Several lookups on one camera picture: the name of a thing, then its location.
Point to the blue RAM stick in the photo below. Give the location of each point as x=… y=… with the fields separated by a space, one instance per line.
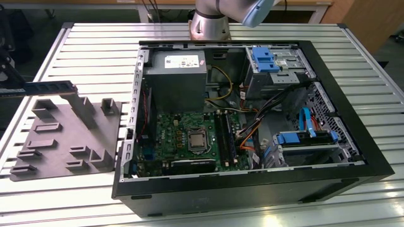
x=50 y=86

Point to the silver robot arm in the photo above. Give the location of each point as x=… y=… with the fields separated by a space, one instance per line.
x=209 y=26

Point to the black RAM slot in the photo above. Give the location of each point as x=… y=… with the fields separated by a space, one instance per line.
x=217 y=137

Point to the grey plastic parts rack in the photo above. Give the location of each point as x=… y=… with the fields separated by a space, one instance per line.
x=72 y=142

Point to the grey power supply unit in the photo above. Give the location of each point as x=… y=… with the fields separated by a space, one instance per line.
x=176 y=89

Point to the green motherboard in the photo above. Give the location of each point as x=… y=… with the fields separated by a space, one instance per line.
x=169 y=127

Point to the silver CPU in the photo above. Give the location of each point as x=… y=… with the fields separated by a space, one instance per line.
x=197 y=141

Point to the metal CPU socket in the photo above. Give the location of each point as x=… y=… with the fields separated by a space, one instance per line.
x=197 y=151

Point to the black graphics card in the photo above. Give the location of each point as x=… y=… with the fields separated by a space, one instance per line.
x=192 y=166

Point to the blue drive bay latch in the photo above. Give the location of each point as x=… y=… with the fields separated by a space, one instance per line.
x=262 y=59

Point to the black PC case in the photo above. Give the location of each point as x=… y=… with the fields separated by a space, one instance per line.
x=220 y=194

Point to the metal drive cage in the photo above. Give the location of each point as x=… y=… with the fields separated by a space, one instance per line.
x=284 y=79

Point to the hard disk in blue carrier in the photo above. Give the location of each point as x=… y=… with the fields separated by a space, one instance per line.
x=289 y=138

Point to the wooden cabinet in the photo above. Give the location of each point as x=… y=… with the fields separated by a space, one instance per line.
x=372 y=23

